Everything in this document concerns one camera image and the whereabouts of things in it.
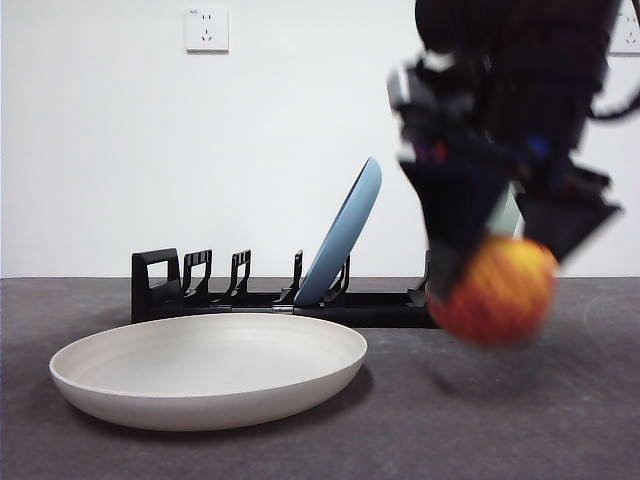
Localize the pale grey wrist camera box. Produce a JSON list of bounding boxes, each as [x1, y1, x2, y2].
[[387, 57, 436, 114]]

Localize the pale yellow plate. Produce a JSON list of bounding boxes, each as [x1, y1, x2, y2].
[[48, 312, 369, 432]]

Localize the black plate rack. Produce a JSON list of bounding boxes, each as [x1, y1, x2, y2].
[[130, 248, 442, 330]]

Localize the blue plate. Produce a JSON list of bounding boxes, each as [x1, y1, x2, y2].
[[292, 156, 383, 306]]

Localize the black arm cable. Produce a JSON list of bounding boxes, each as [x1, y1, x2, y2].
[[588, 92, 640, 120]]

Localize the green plate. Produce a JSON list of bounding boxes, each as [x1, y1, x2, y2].
[[487, 182, 524, 239]]

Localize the white wall socket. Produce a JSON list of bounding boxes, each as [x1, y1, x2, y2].
[[608, 9, 640, 55], [186, 7, 231, 55]]

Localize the red yellow apple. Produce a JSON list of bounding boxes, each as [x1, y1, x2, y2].
[[427, 235, 560, 349]]

